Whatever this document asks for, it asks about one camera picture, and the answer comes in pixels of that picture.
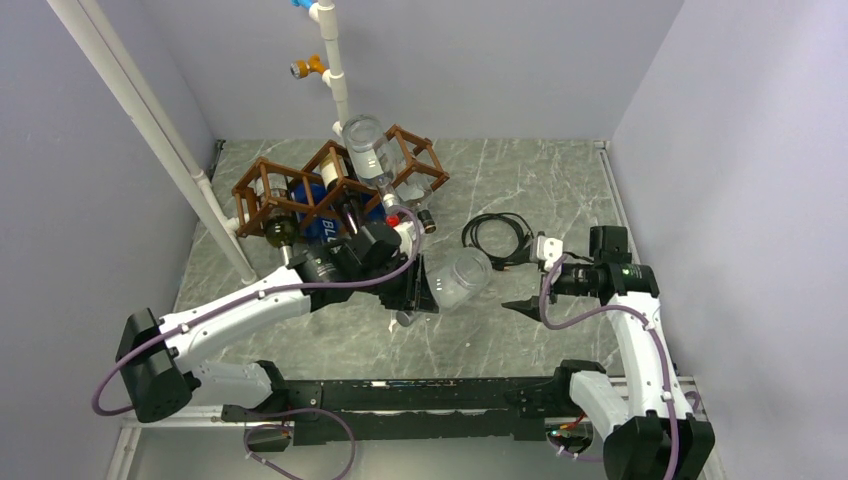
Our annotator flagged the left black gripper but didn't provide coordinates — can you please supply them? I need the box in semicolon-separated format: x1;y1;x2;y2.
356;251;439;312

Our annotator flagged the clear glass bottle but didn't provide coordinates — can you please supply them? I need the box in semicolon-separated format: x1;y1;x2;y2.
391;247;493;327
342;114;402;215

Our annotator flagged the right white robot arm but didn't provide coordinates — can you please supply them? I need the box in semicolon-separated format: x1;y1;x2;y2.
504;226;715;479

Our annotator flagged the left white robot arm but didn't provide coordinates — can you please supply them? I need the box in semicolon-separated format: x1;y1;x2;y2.
115;221;438;423

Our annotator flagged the clear bottle black cap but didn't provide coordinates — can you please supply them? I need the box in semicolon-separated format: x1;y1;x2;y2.
397;183;437;234

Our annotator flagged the dark bottle gold foil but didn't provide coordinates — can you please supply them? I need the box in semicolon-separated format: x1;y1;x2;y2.
339;203;363;236

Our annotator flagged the brown wooden wine rack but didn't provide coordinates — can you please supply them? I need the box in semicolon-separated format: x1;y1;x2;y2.
231;124;450;237

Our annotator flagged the blue labelled clear bottle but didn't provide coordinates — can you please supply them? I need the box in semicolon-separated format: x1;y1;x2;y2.
291;178;386;240

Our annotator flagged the olive green bottle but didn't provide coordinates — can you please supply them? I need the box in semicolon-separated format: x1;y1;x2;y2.
263;206;299;265

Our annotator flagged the orange pipe fitting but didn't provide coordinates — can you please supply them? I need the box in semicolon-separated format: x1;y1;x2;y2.
290;54;327;79

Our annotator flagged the white pvc pipe stand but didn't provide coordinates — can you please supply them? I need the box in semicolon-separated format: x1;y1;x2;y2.
291;0;350;137

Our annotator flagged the white diagonal pole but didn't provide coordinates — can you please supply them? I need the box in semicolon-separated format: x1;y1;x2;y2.
49;1;257;284

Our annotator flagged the coiled black cable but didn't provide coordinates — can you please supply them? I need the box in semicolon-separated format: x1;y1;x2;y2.
460;211;537;272

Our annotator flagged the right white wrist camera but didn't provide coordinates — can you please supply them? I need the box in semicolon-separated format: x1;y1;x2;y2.
529;234;564;272

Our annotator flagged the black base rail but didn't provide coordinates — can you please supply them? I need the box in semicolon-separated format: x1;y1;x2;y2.
221;374;581;446

